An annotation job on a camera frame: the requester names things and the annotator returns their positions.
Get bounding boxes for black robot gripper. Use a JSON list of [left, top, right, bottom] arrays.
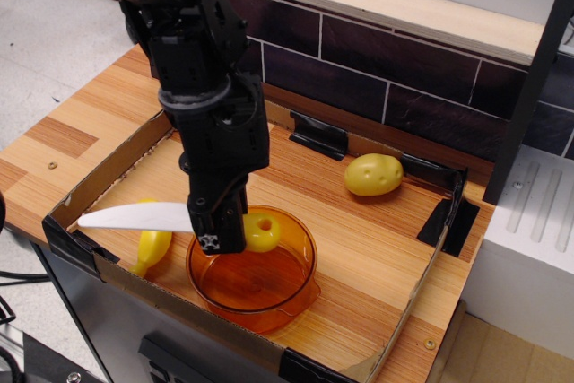
[[170, 73, 269, 254]]

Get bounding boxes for white toy knife yellow handle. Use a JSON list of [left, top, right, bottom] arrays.
[[76, 201, 282, 254]]

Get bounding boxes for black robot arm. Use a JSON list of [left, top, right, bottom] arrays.
[[115, 0, 269, 255]]

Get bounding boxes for cardboard fence with black tape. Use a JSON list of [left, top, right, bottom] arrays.
[[44, 103, 483, 382]]

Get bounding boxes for orange transparent plastic pot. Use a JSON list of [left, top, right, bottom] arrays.
[[187, 205, 320, 334]]

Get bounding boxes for yellow toy banana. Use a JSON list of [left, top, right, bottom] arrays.
[[128, 198, 174, 279]]

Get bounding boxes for yellow toy potato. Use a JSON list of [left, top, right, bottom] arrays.
[[344, 153, 404, 196]]

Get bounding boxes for white toy sink drainboard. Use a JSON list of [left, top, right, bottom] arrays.
[[463, 146, 573, 358]]

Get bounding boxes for black cable on floor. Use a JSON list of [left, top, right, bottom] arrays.
[[0, 269, 50, 288]]

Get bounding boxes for black shelf frame wooden top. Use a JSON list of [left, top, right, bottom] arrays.
[[214, 0, 574, 205]]

